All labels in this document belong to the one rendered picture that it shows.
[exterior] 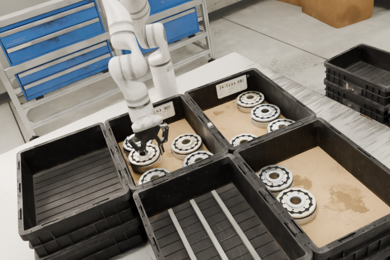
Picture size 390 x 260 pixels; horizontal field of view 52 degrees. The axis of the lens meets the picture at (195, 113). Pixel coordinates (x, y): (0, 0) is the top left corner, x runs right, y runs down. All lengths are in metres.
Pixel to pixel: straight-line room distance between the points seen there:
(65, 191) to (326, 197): 0.79
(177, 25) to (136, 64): 2.34
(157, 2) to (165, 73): 1.73
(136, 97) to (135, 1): 0.35
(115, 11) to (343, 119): 0.95
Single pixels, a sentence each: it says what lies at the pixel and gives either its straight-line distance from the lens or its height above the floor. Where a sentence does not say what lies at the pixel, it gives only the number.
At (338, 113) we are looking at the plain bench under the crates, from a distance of 1.68.
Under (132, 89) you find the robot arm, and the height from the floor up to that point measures 1.13.
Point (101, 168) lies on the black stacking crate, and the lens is 1.40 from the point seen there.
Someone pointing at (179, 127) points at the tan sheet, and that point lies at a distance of 1.47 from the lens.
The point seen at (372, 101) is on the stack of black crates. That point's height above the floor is 0.49.
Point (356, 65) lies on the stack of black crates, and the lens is 2.45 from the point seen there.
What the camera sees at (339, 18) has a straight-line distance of 4.08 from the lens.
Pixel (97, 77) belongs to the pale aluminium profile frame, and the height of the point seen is 0.30.
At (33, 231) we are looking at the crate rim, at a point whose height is 0.93.
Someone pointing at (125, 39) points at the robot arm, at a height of 1.26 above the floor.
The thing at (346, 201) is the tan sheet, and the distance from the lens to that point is 1.15.
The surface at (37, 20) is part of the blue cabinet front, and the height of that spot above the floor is 0.85.
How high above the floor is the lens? 1.67
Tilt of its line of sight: 33 degrees down
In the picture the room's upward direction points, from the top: 12 degrees counter-clockwise
